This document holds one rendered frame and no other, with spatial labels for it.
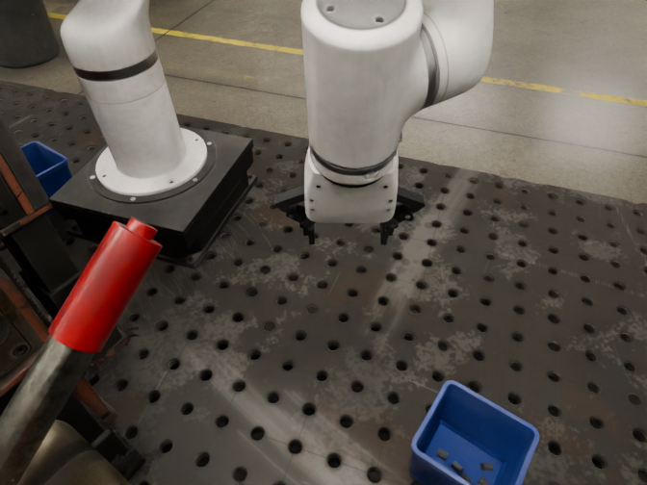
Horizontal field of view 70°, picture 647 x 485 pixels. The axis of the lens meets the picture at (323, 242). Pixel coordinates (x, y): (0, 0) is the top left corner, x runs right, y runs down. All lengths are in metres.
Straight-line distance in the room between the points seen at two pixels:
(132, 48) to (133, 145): 0.15
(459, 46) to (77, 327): 0.32
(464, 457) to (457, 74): 0.44
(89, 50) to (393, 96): 0.48
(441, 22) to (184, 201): 0.52
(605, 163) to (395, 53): 2.23
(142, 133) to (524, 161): 1.89
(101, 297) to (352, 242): 0.64
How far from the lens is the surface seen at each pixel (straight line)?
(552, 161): 2.43
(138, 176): 0.84
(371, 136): 0.38
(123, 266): 0.20
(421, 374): 0.67
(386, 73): 0.34
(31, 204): 0.55
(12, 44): 3.45
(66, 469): 0.27
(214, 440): 0.63
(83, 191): 0.87
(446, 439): 0.63
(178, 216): 0.76
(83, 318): 0.21
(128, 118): 0.77
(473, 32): 0.40
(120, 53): 0.73
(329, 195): 0.48
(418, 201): 0.53
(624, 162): 2.58
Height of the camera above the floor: 1.28
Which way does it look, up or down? 46 degrees down
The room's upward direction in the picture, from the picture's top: straight up
